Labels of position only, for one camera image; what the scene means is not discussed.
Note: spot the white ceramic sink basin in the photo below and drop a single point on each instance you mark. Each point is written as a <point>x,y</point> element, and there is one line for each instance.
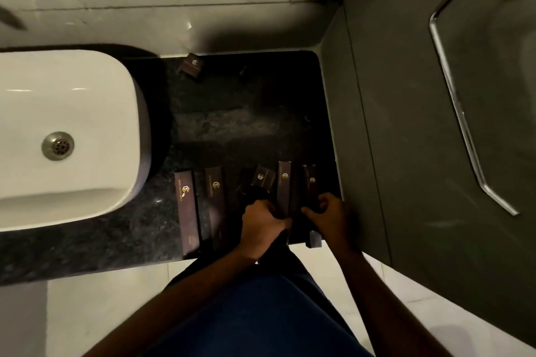
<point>63,93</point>

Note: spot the person's right forearm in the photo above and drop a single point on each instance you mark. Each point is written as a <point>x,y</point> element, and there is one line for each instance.
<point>389,306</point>

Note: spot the person's left thumb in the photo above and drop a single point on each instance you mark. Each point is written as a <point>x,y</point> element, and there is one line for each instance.
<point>281,223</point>

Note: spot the small dark square box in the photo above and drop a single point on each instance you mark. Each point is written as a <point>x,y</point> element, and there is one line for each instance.
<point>191,65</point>
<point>263,178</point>

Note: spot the person's left hand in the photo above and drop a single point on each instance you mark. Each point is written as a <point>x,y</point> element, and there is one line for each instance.
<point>261,231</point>

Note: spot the person's right hand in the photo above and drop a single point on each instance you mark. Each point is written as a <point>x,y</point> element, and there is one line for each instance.
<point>335,225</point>

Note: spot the person's left forearm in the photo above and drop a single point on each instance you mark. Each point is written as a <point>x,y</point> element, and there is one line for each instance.
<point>176,306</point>

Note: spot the metal sink drain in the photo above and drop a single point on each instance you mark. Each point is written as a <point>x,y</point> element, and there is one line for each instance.
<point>57,146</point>

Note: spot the person's right thumb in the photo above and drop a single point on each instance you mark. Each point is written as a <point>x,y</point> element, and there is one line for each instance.
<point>312,214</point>

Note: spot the wide long dark box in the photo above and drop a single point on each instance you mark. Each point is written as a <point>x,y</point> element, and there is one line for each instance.
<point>187,210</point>

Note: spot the blue shirt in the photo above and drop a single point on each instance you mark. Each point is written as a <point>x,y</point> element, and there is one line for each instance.
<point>259,315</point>

